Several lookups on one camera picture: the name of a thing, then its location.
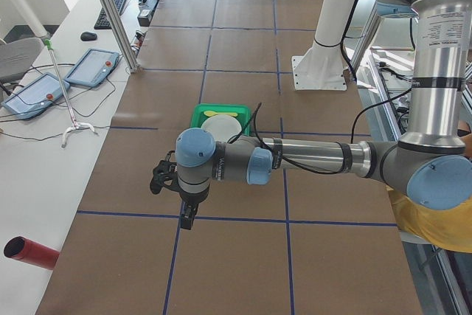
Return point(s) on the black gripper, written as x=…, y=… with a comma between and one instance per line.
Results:
x=191, y=199

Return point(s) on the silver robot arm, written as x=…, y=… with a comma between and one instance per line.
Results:
x=427, y=163

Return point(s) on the white round plate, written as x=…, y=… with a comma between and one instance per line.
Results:
x=222, y=127

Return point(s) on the green plastic tray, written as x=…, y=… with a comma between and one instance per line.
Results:
x=243, y=114

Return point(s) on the yellow plastic spoon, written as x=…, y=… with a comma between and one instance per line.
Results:
x=209, y=113

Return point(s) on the red cylinder bottle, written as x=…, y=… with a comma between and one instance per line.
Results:
x=28, y=251

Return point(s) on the far blue teach pendant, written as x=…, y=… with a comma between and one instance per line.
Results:
x=92, y=68

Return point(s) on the blue teach pendant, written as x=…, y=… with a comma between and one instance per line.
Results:
x=34, y=98
x=92, y=68

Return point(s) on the near blue teach pendant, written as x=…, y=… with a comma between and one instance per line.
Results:
x=34, y=98

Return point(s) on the black desktop computer box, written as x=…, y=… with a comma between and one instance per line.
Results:
x=146, y=12

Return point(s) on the black computer mouse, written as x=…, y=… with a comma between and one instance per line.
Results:
x=88, y=36

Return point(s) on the grey office chair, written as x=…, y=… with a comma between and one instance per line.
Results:
x=17, y=57

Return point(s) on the person in yellow shirt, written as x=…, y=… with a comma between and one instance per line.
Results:
x=447, y=229

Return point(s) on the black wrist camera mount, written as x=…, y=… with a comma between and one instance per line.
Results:
x=165, y=175

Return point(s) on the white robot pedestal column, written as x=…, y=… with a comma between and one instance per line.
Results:
x=321, y=67

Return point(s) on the aluminium frame post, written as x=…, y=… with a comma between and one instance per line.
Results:
x=120, y=34

